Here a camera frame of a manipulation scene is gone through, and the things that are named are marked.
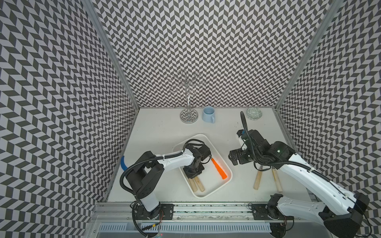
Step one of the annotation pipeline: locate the white rectangular storage tray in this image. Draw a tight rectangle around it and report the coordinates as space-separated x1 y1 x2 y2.
173 134 233 201

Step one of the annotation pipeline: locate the orange handle sickle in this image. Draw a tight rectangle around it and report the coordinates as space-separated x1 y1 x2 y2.
211 158 228 179

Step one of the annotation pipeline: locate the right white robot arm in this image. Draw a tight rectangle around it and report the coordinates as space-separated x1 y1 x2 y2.
228 130 370 238

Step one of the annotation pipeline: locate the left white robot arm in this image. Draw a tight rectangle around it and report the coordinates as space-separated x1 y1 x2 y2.
119 139 211 220

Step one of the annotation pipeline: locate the green patterned small bowl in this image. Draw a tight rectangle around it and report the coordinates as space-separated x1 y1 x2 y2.
246 107 263 121

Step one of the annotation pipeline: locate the light blue mug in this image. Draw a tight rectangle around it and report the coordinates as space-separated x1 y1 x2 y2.
202 106 215 124

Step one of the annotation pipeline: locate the chrome mug tree stand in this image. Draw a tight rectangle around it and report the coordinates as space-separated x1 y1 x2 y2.
168 70 204 124

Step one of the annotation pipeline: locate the blue blade wooden sickle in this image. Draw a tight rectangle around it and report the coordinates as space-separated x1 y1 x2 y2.
120 156 128 171

